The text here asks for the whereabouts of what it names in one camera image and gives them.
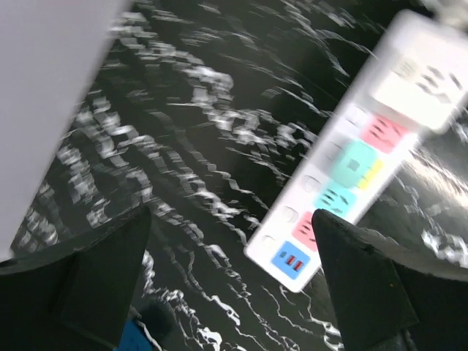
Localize black marble pattern mat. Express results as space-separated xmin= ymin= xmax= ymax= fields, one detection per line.
xmin=10 ymin=0 xmax=468 ymax=351

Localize white multicolour power strip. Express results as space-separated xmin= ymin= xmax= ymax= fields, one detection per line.
xmin=244 ymin=10 xmax=467 ymax=293

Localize white grey plug adapter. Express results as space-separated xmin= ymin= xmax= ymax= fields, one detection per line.
xmin=369 ymin=56 xmax=467 ymax=132

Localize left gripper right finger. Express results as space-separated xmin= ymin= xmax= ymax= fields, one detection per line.
xmin=312 ymin=210 xmax=467 ymax=350

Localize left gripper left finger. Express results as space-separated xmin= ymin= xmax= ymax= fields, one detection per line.
xmin=1 ymin=206 xmax=151 ymax=350

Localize blue cube adapter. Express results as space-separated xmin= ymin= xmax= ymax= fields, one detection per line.
xmin=116 ymin=319 xmax=154 ymax=351

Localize teal plug adapter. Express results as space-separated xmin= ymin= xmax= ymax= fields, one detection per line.
xmin=330 ymin=140 xmax=378 ymax=188

